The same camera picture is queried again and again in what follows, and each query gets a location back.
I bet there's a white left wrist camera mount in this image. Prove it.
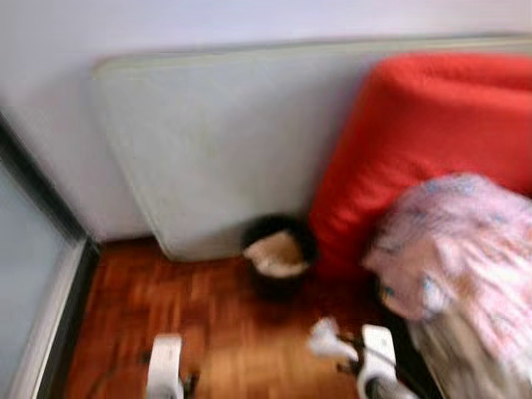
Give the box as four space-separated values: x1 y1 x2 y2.
146 334 184 399

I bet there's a grey door with white frame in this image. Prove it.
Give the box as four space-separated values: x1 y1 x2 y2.
0 158 88 399

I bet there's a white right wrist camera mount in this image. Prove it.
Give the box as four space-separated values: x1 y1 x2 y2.
357 325 398 398

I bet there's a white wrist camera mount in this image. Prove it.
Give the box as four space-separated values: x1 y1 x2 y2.
146 334 184 399
357 325 398 398

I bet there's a black waste bin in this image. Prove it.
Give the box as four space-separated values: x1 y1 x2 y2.
241 214 318 302

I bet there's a grey-green mattress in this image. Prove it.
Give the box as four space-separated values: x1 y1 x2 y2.
91 35 532 263

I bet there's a brown cardboard scrap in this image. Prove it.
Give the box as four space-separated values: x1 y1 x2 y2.
248 231 310 277

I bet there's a large red cushion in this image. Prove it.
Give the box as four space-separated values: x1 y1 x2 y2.
309 52 532 279

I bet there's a bed with grey floral sheet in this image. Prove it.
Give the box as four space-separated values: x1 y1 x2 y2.
407 308 532 399

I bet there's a pink cartoon print blanket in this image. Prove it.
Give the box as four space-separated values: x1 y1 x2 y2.
362 173 532 358

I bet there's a black skirting strip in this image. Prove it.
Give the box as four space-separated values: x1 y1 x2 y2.
0 108 102 399

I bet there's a white tissue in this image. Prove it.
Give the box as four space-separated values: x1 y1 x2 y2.
308 318 360 362

